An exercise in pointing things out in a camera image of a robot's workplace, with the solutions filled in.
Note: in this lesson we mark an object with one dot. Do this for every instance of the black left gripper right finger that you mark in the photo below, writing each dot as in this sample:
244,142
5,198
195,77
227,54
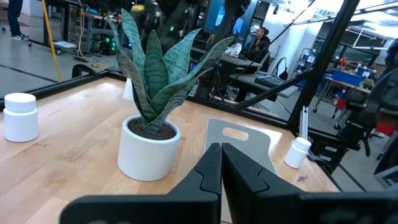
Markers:
280,208

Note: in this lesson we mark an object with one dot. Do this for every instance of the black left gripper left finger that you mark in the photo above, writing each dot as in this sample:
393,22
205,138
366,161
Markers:
174,208

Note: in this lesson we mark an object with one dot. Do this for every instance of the white pill bottle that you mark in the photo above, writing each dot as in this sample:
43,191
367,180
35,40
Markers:
296,155
20,121
127,91

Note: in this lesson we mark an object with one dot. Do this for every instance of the grey plastic basket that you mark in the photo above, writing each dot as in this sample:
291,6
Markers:
248,149

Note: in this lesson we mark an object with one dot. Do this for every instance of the yellow tag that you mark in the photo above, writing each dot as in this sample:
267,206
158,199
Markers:
138,7

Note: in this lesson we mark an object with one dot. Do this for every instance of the computer monitor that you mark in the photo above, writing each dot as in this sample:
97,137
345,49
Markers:
214,17

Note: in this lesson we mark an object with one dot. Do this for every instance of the snake plant in white pot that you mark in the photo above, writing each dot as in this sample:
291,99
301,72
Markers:
146,155

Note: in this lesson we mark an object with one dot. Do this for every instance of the computer with green lights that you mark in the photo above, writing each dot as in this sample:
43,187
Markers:
107,46

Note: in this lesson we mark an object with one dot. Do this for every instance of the person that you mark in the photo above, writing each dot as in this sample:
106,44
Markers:
15,15
259,46

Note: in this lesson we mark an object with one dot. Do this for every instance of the black keyboard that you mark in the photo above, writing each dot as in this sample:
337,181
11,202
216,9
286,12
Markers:
269,81

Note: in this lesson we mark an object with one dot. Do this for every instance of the grey desk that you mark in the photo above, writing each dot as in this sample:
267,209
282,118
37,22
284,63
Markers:
287,91

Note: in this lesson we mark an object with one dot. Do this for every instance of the black office chair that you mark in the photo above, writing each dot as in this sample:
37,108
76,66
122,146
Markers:
354,105

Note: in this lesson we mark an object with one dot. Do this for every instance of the blue plastic bin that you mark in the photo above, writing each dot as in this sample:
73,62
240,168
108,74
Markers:
346,77

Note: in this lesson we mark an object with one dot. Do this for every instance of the small potted plant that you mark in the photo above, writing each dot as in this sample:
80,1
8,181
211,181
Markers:
368,84

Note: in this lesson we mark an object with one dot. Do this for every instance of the white bracket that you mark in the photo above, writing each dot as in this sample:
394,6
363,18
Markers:
304,124

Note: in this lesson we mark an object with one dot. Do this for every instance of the black aluminium table frame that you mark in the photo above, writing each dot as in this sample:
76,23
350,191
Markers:
325,59

